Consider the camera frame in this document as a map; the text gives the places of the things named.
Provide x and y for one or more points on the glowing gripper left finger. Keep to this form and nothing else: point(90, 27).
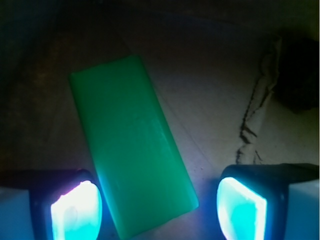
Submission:
point(63, 204)

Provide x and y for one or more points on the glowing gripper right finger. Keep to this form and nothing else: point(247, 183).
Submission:
point(269, 202)

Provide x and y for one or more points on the green rectangular block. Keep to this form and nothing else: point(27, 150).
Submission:
point(141, 172)

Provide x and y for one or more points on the dark brown rock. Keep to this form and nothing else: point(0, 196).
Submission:
point(298, 84)

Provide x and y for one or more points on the brown paper bag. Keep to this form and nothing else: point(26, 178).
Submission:
point(212, 64)

